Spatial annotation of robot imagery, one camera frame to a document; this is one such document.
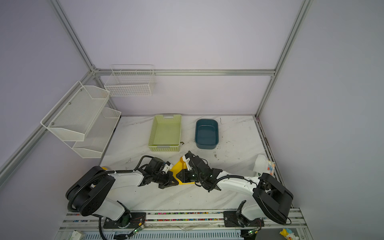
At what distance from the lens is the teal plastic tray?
103 cm

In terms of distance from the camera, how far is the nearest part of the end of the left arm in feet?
2.32

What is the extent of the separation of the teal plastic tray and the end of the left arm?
1.01 feet
